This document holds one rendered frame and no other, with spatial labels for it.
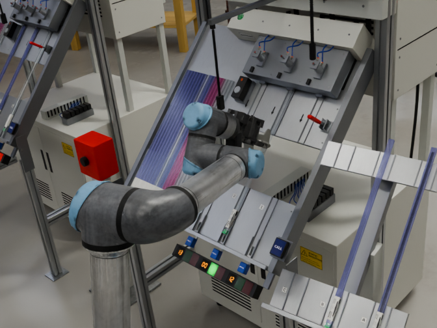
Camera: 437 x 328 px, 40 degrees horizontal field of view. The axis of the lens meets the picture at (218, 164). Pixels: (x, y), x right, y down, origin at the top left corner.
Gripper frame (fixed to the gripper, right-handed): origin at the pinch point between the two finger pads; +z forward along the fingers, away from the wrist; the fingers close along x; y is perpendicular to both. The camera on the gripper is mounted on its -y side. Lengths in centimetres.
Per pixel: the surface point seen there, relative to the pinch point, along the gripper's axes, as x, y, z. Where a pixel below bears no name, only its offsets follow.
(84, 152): 86, -24, 3
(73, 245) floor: 136, -80, 53
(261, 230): -11.0, -23.6, -3.8
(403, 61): -21, 39, 28
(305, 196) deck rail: -20.7, -10.0, -2.3
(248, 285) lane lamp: -14.1, -39.5, -6.0
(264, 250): -14.8, -28.4, -4.7
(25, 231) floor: 169, -84, 46
